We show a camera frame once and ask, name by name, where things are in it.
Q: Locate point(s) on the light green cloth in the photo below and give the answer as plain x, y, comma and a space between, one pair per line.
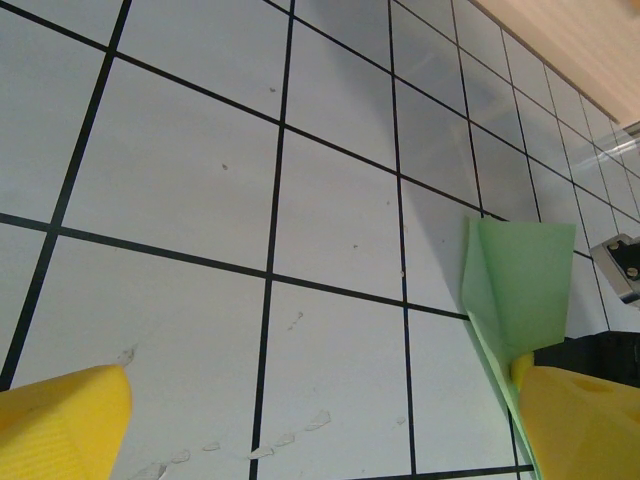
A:
525, 285

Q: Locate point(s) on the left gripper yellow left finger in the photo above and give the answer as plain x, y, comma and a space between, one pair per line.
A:
60, 430

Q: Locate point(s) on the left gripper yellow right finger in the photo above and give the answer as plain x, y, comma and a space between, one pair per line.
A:
585, 430

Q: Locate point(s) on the white grid table mat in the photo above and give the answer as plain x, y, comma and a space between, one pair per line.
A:
200, 150

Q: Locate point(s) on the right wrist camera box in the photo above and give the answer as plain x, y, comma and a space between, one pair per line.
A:
620, 265

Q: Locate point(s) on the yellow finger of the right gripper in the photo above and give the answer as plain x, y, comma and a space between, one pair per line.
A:
522, 369

